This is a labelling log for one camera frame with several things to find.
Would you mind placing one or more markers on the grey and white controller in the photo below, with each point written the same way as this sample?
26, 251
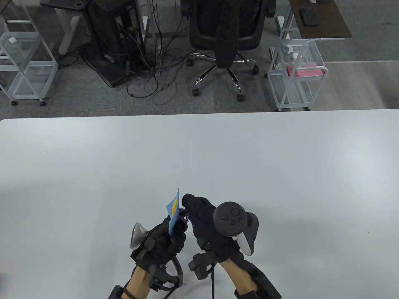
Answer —
138, 235
230, 218

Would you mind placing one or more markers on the black office chair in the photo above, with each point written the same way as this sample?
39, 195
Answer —
224, 34

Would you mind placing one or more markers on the brown wooden side table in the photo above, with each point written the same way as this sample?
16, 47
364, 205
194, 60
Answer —
330, 21

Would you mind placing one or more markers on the person's right forearm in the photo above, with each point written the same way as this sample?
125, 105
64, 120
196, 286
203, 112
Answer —
238, 275

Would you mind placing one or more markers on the yellow felt button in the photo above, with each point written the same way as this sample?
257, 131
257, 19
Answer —
175, 206

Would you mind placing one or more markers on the dark desk top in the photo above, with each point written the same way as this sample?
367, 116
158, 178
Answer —
62, 3

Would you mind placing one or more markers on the purple thread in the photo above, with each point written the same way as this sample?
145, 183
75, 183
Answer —
184, 218

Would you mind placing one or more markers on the person's left hand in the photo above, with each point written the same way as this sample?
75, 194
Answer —
159, 243

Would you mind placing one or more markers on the black computer tower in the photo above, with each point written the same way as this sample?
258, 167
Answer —
106, 37

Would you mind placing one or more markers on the person's right hand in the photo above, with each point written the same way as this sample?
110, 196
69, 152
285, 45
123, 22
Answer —
202, 221

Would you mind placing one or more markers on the white desk leg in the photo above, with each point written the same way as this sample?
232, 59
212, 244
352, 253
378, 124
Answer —
70, 34

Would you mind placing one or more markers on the blue felt square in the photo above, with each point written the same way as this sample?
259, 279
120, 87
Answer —
172, 221

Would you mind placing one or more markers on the pink box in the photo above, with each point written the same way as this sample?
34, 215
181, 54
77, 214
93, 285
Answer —
307, 71

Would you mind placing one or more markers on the person's left forearm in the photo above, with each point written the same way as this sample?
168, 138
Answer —
140, 282

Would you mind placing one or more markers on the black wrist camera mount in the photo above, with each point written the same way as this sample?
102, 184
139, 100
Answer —
199, 266
163, 277

